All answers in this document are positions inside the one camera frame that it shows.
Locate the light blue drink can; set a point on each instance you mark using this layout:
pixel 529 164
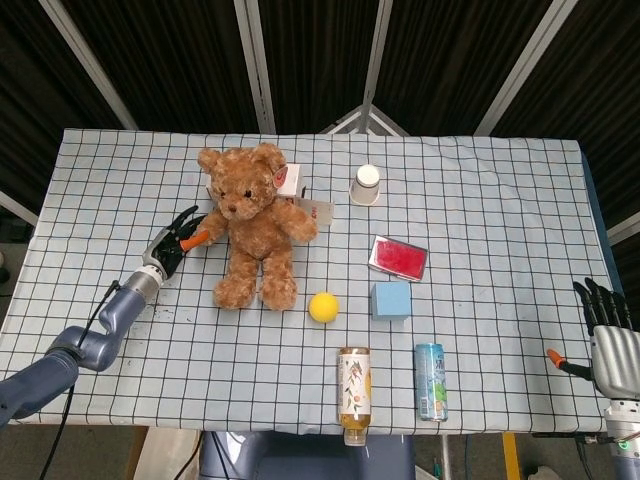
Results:
pixel 431 382

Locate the flat white box red logo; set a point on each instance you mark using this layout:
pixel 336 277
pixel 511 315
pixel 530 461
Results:
pixel 320 212

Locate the yellow foam ball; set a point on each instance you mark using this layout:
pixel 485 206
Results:
pixel 324 308

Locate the blue foam cube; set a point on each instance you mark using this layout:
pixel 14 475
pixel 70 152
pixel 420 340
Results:
pixel 391 300

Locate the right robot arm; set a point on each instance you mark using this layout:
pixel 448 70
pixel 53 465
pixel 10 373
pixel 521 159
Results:
pixel 625 450

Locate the yellow post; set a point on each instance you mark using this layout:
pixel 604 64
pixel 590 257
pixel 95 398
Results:
pixel 510 457

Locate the black pleated curtain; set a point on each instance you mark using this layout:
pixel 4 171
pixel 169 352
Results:
pixel 175 60

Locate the light blue checked tablecloth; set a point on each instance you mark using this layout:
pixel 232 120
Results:
pixel 475 200

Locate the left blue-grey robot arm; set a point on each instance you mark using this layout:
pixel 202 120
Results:
pixel 115 310

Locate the white metal frame bar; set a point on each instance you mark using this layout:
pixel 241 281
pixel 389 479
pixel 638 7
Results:
pixel 17 205
pixel 85 55
pixel 375 55
pixel 625 230
pixel 255 65
pixel 525 65

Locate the round red paper hang tag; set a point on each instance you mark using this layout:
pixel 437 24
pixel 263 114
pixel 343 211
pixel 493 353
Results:
pixel 281 176

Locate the tea bottle floral label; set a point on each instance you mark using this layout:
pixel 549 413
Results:
pixel 354 390

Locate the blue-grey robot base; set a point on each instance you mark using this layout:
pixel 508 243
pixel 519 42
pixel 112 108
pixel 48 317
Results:
pixel 300 460

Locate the white paper cup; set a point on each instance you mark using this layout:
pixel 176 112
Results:
pixel 365 187

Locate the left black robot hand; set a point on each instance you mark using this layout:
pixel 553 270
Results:
pixel 167 250

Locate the brown plush teddy bear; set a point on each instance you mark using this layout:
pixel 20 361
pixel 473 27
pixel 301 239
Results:
pixel 255 235

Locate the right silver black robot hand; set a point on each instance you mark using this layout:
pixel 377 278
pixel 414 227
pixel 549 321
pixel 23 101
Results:
pixel 617 360

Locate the red ink stamp pad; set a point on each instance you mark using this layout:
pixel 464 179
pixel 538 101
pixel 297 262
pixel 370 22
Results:
pixel 398 258

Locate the triangular metal frame bracket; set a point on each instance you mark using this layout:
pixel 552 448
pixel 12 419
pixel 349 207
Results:
pixel 367 112

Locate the white cardboard box red print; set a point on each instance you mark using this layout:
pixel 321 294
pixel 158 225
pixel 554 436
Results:
pixel 296 182

